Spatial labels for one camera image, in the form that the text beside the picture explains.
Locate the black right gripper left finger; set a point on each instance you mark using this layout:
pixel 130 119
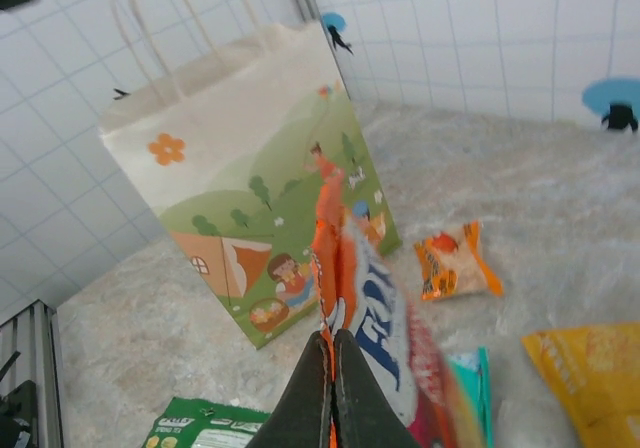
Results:
pixel 305 398

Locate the orange and white snack bag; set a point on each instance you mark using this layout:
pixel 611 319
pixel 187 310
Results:
pixel 380 298

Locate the teal and red snack bag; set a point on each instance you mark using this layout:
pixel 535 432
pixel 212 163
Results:
pixel 465 398

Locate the aluminium frame rail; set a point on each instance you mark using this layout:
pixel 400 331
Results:
pixel 42 368

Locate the yellow snack bag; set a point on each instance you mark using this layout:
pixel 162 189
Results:
pixel 595 378

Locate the green snack bag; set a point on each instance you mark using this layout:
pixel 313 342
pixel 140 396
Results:
pixel 200 428

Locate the small orange snack packet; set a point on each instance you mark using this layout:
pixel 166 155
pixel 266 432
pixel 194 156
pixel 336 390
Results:
pixel 452 263

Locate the small blue round sticker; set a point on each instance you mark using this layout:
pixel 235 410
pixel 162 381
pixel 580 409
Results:
pixel 334 20

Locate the large blue round sticker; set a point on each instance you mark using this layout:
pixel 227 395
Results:
pixel 612 92

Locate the illustrated white paper bag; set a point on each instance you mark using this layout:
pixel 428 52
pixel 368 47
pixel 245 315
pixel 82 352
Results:
pixel 235 168

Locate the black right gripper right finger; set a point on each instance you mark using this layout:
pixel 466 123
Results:
pixel 362 398

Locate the black clip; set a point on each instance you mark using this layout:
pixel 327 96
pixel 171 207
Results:
pixel 340 40
pixel 121 94
pixel 620 117

